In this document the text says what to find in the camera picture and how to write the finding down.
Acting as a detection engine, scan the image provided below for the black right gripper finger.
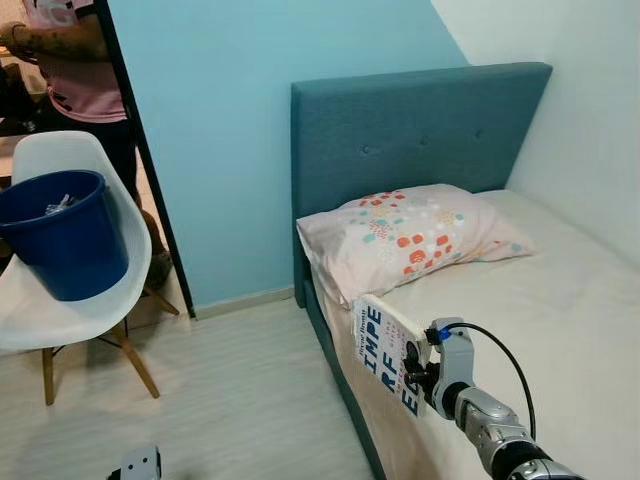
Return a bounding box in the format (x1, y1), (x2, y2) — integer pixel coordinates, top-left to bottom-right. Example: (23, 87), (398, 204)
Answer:
(402, 342), (426, 398)

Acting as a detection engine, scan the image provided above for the white book with blue letters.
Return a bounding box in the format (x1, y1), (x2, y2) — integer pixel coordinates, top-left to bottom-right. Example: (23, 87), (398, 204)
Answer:
(351, 293), (434, 420)

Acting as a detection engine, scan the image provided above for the pink pillow with coloured dots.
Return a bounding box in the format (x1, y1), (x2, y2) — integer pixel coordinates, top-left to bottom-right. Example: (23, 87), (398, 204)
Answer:
(296, 183), (537, 310)

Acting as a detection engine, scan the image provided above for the mattress with cream sheet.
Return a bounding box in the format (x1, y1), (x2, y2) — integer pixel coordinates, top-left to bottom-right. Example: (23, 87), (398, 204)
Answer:
(310, 189), (640, 480)

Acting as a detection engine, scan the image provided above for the white baseboard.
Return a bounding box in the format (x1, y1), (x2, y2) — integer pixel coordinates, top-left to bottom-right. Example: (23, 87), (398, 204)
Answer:
(189, 286), (302, 320)

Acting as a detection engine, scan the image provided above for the teal upholstered headboard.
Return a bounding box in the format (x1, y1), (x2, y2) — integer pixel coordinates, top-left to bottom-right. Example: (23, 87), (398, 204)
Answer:
(290, 62), (554, 307)

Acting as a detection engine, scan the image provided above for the white chair with wooden legs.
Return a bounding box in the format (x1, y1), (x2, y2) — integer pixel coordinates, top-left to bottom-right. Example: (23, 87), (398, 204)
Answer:
(0, 130), (182, 407)

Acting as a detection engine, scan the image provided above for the dark blue plastic bucket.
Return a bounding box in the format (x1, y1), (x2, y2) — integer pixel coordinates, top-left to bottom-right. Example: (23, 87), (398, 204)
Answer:
(0, 169), (132, 304)

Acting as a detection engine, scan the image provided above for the grey clutter in bucket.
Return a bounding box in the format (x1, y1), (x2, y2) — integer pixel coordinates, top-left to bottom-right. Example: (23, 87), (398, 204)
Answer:
(44, 192), (83, 217)

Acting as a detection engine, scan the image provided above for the person in pink shirt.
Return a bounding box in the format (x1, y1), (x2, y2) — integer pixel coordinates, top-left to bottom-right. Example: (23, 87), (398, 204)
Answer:
(0, 0), (173, 293)

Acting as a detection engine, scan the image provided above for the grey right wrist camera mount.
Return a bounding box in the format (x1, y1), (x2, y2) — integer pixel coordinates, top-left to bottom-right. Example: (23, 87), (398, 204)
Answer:
(429, 318), (477, 392)

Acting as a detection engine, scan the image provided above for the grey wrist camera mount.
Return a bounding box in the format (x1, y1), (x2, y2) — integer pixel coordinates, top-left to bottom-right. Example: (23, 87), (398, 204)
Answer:
(429, 318), (477, 392)
(119, 445), (164, 480)

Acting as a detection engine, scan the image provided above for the teal upholstered bed frame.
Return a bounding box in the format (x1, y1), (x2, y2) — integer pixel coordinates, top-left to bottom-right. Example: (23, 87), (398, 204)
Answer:
(298, 285), (387, 480)

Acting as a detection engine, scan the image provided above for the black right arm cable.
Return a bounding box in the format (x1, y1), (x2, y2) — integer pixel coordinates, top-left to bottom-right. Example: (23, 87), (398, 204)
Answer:
(438, 319), (539, 442)

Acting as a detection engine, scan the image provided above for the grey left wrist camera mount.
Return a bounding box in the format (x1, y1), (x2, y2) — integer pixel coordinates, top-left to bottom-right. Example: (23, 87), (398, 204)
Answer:
(119, 445), (164, 480)

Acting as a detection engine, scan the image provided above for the black door frame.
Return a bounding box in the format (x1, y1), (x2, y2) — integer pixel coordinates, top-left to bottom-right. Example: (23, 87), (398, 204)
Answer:
(94, 0), (197, 320)

